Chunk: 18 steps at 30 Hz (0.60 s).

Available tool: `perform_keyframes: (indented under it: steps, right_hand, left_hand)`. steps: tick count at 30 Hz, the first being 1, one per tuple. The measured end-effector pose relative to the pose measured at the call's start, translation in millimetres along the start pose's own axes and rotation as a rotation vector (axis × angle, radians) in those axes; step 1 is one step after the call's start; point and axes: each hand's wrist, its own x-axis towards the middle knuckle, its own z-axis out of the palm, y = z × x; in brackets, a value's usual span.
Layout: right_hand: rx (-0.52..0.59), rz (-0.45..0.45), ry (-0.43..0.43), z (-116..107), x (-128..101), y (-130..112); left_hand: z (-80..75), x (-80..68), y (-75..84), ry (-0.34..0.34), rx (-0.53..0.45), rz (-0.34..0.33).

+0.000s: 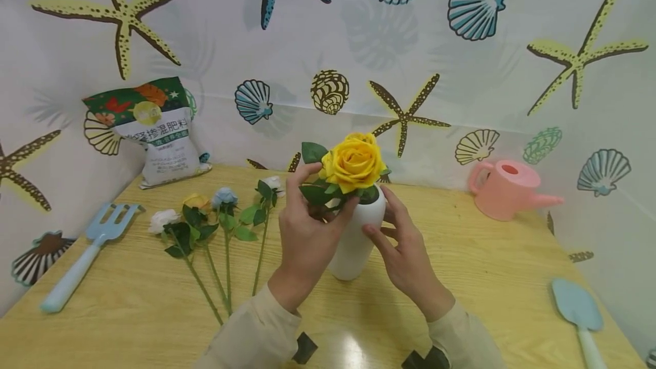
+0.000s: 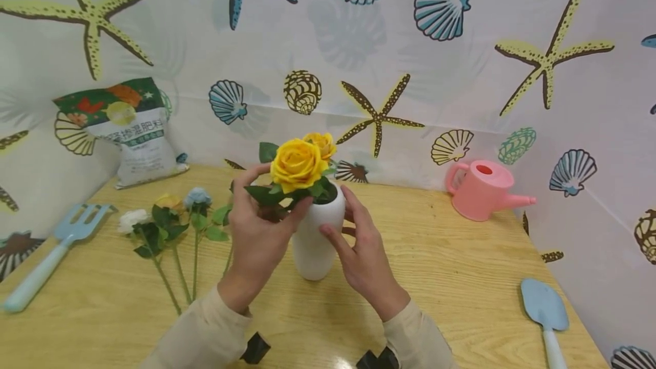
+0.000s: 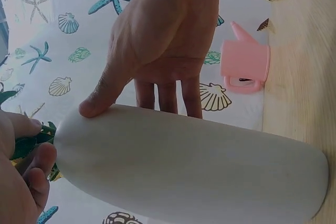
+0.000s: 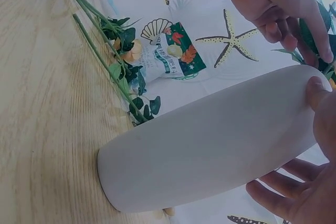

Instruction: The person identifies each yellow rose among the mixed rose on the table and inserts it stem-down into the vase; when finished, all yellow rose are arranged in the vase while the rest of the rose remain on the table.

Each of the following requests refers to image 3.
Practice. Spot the white ceramic vase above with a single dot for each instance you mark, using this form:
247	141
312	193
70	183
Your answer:
183	169

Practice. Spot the pink toy watering can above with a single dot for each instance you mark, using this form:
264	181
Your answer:
244	58

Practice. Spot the person's right hand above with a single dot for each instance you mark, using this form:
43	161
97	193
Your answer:
168	32

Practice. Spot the person's left hand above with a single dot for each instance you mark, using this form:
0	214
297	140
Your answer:
10	182

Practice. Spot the green leafy plant sprig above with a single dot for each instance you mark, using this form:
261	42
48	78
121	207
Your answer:
22	148

